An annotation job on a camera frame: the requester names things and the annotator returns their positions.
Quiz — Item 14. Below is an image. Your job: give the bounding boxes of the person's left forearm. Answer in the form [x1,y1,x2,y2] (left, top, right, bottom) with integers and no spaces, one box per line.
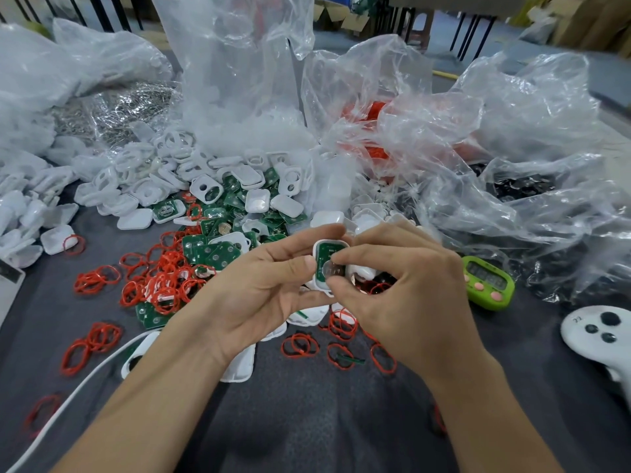
[52,322,222,473]

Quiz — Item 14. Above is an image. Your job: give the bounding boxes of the white handheld controller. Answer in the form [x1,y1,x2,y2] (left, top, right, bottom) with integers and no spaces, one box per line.
[560,305,631,410]

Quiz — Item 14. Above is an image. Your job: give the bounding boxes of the person's left hand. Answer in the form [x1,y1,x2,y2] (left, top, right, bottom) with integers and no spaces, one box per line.
[165,224,353,367]

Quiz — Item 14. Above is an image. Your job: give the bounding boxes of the black metal rack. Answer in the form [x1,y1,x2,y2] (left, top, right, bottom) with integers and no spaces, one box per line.
[0,0,145,34]

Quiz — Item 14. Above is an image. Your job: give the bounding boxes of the clear bag of black parts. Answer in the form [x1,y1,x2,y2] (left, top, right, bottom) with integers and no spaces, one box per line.
[385,51,631,303]

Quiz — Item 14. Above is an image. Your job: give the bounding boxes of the black metal table legs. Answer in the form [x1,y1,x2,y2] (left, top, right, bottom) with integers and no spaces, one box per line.
[449,12,498,60]

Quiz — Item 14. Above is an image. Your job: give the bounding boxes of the person's right forearm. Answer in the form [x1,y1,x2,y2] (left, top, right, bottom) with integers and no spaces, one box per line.
[424,354,565,473]

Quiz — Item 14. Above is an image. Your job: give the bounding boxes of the bag of metal rings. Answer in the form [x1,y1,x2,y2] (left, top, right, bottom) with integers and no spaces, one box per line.
[53,82,184,149]

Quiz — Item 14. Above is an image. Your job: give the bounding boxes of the green digital timer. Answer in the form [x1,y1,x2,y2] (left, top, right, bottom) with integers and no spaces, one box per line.
[461,256,516,312]

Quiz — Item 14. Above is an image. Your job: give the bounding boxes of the scattered red rubber rings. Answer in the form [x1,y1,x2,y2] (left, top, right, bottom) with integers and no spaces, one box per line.
[25,192,400,439]

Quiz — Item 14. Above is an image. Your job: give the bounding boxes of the open cardboard box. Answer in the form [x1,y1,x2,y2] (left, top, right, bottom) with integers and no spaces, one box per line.
[313,0,371,34]

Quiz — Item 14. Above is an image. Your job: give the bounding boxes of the white plastic cap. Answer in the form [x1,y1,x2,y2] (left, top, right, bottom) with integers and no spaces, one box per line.
[347,263,378,284]

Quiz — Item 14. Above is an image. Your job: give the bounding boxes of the brown cardboard boxes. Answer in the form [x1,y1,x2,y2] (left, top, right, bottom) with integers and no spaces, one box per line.
[549,0,631,54]

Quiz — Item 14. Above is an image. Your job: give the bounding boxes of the tall clear plastic bag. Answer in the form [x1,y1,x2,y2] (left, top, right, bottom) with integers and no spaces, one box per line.
[152,0,317,155]

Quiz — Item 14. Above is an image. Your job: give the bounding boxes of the pile of green circuit boards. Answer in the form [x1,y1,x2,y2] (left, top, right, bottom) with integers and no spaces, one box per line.
[135,167,309,330]

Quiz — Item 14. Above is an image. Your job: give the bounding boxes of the white shell with green board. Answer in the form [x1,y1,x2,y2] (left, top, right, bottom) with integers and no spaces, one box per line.
[312,239,352,292]

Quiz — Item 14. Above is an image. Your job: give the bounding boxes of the white flat device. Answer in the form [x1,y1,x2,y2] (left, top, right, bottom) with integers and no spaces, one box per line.
[0,258,26,327]

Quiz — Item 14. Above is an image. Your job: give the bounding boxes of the person's right hand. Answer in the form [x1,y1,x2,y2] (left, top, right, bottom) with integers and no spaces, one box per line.
[324,222,489,385]

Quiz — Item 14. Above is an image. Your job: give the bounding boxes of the pile of white plastic shells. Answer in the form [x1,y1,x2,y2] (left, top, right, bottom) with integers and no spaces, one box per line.
[0,120,415,385]

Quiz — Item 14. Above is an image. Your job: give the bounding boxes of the white cable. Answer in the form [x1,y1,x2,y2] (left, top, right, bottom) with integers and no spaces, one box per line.
[5,330,163,473]

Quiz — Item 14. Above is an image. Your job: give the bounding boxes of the clear bag of red rings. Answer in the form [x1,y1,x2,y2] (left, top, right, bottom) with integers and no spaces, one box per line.
[301,34,486,180]

